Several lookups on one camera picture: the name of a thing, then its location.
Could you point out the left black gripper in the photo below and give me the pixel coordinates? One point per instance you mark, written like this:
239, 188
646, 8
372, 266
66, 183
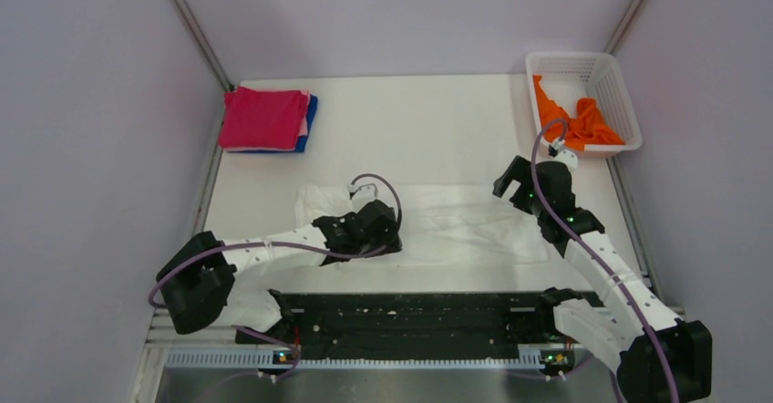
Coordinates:
386, 237

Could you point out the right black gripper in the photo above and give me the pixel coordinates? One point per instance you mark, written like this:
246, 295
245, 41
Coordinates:
520, 170

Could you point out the white t shirt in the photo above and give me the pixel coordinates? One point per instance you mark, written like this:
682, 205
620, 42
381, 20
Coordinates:
461, 225

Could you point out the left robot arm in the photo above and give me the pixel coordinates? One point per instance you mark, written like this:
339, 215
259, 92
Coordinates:
206, 279

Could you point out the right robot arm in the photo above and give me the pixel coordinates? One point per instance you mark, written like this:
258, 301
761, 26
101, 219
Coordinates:
653, 354

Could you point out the orange t shirt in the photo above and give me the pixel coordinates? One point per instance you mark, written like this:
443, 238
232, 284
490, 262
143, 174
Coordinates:
588, 127

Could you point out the white plastic basket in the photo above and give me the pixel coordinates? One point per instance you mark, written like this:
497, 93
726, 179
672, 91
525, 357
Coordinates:
566, 77

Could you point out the red folded t shirt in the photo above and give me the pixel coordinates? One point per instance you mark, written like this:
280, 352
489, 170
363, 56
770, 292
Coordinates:
262, 117

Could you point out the pink folded t shirt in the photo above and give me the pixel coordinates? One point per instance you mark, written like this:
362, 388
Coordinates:
305, 123

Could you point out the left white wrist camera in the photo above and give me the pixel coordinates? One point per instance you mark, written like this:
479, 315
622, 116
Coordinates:
362, 192

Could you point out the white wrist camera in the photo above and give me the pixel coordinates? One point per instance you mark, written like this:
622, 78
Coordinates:
559, 152
362, 192

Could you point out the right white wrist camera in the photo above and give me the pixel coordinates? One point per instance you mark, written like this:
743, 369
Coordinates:
559, 152

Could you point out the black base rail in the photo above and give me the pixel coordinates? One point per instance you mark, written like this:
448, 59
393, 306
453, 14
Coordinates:
403, 327

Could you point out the right aluminium frame post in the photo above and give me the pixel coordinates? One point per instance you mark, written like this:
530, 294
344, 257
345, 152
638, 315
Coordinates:
624, 25

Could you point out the aluminium frame post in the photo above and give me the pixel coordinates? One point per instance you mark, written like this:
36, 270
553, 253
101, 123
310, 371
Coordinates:
199, 39
624, 25

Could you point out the left aluminium frame post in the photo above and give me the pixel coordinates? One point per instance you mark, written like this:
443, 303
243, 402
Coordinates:
199, 39

